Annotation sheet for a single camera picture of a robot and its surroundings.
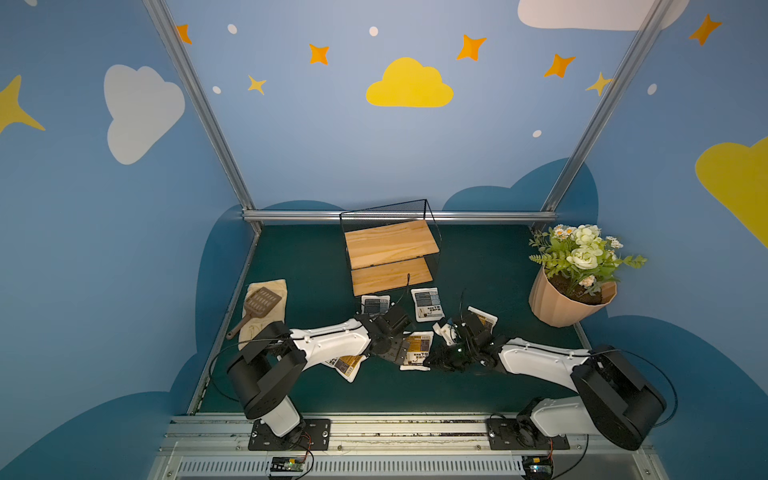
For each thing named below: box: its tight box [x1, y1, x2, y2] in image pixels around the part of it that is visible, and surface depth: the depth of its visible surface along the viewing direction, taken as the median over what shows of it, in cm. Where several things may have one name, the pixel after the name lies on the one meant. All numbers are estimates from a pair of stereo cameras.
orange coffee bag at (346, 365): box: [320, 353, 368, 383], surface depth 86 cm
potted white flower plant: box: [529, 224, 647, 327], surface depth 78 cm
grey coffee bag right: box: [411, 287, 445, 323], surface depth 100 cm
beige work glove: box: [238, 279, 287, 351], surface depth 101 cm
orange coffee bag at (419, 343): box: [399, 331, 434, 371], surface depth 88 cm
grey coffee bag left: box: [361, 295, 391, 316], surface depth 101 cm
